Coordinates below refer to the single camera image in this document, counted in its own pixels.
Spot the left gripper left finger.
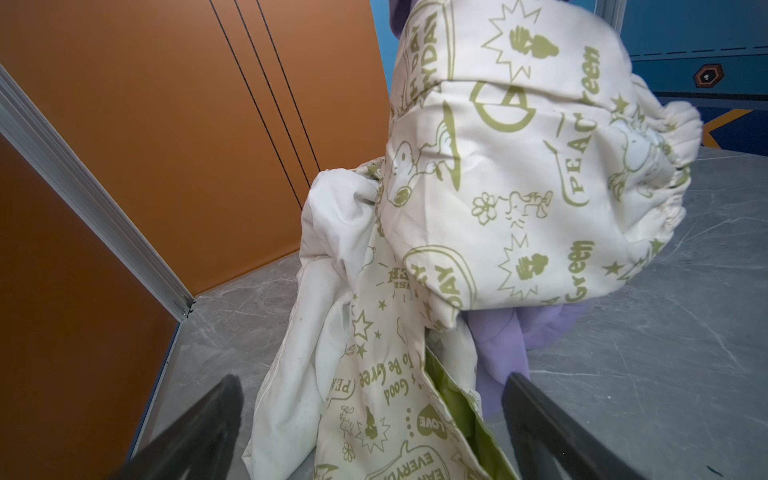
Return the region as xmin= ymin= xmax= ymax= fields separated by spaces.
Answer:
xmin=111 ymin=374 xmax=244 ymax=480

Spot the cream cloth green print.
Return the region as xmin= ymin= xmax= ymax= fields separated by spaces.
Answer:
xmin=315 ymin=1 xmax=702 ymax=479

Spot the left aluminium corner post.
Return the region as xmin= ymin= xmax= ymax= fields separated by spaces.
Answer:
xmin=1 ymin=69 xmax=195 ymax=323

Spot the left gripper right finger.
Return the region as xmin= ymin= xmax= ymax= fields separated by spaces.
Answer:
xmin=502 ymin=372 xmax=644 ymax=480

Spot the aluminium corner post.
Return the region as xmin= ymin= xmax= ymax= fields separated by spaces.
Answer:
xmin=1 ymin=69 xmax=195 ymax=323
xmin=594 ymin=0 xmax=628 ymax=34

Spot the right aluminium corner post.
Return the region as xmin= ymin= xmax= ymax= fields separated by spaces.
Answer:
xmin=594 ymin=0 xmax=628 ymax=34

